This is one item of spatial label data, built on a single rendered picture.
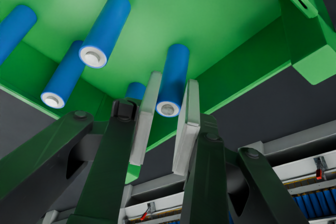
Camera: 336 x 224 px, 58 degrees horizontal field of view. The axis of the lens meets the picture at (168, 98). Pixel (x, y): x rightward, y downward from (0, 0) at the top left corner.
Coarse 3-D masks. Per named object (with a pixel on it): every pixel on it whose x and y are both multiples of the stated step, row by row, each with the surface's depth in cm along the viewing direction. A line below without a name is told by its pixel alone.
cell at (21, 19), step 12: (12, 12) 23; (24, 12) 24; (0, 24) 22; (12, 24) 22; (24, 24) 23; (0, 36) 21; (12, 36) 22; (0, 48) 21; (12, 48) 22; (0, 60) 21
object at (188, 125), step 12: (192, 84) 20; (192, 96) 17; (192, 108) 16; (180, 120) 18; (192, 120) 14; (180, 132) 16; (192, 132) 14; (180, 144) 15; (192, 144) 15; (180, 156) 15; (180, 168) 15
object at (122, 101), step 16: (112, 112) 14; (128, 112) 14; (112, 128) 13; (128, 128) 13; (112, 144) 12; (128, 144) 12; (96, 160) 10; (112, 160) 11; (128, 160) 11; (96, 176) 10; (112, 176) 10; (96, 192) 9; (112, 192) 9; (80, 208) 8; (96, 208) 8; (112, 208) 9
